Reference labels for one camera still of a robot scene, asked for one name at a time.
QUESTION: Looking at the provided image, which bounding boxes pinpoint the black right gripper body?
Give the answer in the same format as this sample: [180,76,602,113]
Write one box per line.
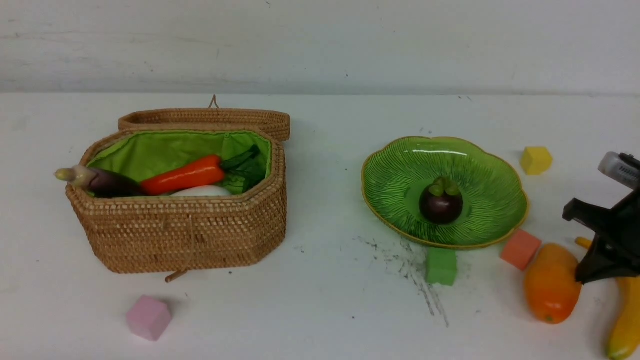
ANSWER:
[562,188,640,285]

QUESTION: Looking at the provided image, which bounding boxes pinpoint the orange mango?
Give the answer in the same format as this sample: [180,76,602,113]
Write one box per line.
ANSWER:
[523,243,583,325]

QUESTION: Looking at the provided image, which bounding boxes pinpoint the dark purple mangosteen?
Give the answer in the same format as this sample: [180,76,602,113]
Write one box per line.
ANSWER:
[418,177,464,224]

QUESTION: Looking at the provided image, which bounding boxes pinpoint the orange carrot with leaves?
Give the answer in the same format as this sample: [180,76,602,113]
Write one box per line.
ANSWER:
[140,145,261,196]

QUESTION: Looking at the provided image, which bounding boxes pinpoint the white radish with leaves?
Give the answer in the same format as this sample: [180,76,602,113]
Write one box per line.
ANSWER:
[171,185,233,198]

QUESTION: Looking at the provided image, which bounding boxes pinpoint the purple eggplant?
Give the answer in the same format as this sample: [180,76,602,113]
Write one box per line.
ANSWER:
[54,165,146,198]

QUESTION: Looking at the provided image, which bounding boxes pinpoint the yellow banana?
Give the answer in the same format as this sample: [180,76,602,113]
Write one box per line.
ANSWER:
[575,236,640,360]

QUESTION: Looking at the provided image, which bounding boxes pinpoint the orange foam cube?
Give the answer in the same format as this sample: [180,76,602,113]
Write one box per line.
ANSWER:
[500,229,542,272]

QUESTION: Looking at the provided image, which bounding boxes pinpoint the yellow foam cube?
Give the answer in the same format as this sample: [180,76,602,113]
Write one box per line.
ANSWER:
[519,146,553,176]

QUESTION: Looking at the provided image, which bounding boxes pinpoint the green glass leaf plate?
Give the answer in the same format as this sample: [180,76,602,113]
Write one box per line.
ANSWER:
[361,136,530,249]

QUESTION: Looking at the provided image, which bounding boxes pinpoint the green foam cube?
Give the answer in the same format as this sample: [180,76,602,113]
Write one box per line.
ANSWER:
[425,247,458,287]

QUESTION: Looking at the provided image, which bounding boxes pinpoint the pink foam cube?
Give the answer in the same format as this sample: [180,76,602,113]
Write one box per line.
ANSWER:
[126,295,173,342]

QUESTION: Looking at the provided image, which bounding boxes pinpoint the woven wicker basket green lining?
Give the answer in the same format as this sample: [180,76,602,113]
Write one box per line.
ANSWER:
[66,101,291,282]

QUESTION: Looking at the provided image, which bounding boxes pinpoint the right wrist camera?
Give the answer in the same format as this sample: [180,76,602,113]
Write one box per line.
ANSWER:
[598,152,640,191]

